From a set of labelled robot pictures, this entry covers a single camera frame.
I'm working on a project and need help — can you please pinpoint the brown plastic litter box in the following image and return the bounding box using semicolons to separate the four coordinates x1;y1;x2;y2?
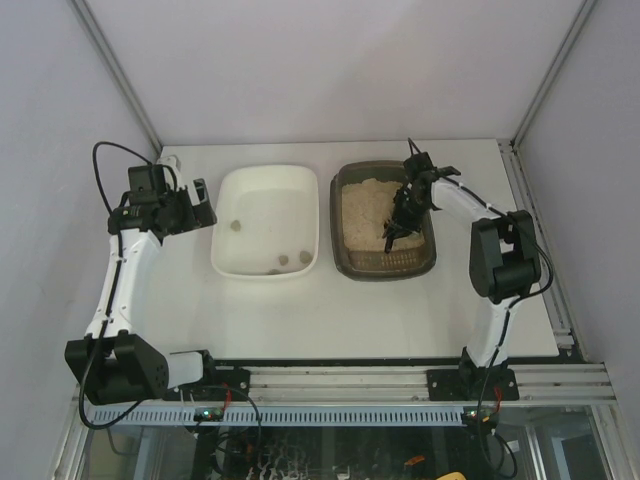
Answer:
329;160;437;281

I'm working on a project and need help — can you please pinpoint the black slotted litter scoop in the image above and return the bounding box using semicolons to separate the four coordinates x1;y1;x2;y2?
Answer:
382;220;412;254

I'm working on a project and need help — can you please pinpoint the aluminium front mounting rail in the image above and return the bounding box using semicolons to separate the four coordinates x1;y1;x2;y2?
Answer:
71;363;617;404

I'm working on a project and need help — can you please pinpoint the aluminium right side rail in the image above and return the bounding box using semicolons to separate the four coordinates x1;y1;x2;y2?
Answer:
497;139;579;357

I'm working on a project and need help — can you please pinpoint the right controller board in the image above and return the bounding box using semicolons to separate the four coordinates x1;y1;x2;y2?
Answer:
462;407;500;427

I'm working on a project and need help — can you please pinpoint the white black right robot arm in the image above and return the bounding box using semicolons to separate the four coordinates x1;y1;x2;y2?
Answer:
383;151;548;370

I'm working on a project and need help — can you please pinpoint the aluminium left frame post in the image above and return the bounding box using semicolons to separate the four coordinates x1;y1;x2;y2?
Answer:
67;0;163;154

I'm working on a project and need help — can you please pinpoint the grey slotted cable duct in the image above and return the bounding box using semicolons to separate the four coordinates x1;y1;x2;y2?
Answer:
118;405;464;427

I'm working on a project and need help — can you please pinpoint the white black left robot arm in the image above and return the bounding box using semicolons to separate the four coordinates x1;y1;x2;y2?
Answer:
64;165;217;405

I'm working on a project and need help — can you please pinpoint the black right camera cable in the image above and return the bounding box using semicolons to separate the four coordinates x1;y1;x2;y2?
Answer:
407;138;554;401

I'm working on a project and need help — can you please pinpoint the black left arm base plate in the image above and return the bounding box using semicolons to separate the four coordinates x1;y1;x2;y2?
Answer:
162;367;251;402

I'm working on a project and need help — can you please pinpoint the aluminium right frame post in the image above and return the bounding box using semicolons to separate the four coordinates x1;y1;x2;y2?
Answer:
510;0;599;149

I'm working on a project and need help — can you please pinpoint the left controller board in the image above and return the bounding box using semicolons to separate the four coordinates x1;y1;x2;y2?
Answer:
193;407;225;423

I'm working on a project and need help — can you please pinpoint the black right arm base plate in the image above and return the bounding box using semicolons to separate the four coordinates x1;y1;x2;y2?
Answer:
426;368;520;401

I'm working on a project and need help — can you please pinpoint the aluminium frame post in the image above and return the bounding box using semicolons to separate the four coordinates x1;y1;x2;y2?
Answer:
67;0;163;154
510;0;599;149

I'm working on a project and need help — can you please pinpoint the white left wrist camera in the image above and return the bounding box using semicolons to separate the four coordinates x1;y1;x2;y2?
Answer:
156;155;181;175

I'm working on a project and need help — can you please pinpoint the black camera cable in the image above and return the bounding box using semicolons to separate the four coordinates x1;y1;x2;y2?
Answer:
77;141;154;429
407;138;554;401

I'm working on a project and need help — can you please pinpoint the controller board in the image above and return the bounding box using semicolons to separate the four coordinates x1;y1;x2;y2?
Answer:
462;407;500;427
193;407;225;423

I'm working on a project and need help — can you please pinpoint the black left camera cable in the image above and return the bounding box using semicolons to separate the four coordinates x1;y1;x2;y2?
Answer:
77;141;154;429

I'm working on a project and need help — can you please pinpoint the white plastic tub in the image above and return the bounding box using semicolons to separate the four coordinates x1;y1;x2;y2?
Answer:
211;165;320;281

